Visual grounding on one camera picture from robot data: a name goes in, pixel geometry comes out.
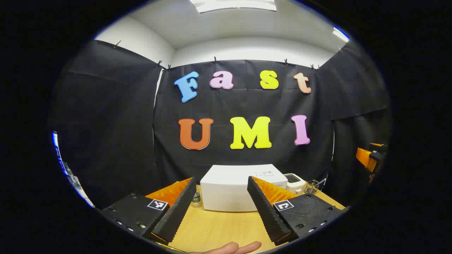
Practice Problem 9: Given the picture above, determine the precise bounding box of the small ceiling light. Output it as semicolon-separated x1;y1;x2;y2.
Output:
332;28;350;43

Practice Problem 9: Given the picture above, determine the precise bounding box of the white microwave oven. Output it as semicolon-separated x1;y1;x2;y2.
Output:
200;164;288;212

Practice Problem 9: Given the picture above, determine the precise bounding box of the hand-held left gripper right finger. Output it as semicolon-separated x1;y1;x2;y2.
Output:
247;176;348;246

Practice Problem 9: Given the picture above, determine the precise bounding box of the white toaster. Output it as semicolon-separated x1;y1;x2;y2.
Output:
284;173;307;195

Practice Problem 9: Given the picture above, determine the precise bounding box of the long ceiling light panel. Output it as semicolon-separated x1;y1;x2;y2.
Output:
190;0;278;14

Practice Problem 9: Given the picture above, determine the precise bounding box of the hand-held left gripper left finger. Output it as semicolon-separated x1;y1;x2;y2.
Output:
100;177;197;246

